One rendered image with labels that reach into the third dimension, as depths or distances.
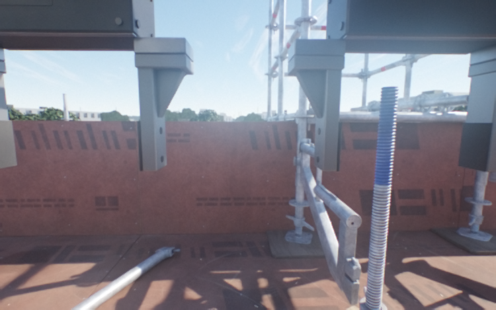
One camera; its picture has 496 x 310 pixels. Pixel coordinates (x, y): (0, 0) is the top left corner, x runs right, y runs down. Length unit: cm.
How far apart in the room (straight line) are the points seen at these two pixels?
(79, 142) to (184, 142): 61
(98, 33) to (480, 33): 28
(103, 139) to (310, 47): 156
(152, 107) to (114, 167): 149
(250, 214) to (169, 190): 52
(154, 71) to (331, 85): 14
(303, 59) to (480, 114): 16
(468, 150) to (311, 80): 15
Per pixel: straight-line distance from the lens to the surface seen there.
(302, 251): 145
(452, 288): 148
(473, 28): 26
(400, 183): 186
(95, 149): 173
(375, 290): 80
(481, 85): 29
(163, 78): 22
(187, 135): 153
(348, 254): 93
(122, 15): 22
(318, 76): 22
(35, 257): 177
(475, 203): 201
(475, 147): 29
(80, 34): 23
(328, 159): 21
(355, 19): 22
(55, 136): 184
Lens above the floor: 69
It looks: 7 degrees down
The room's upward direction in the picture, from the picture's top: straight up
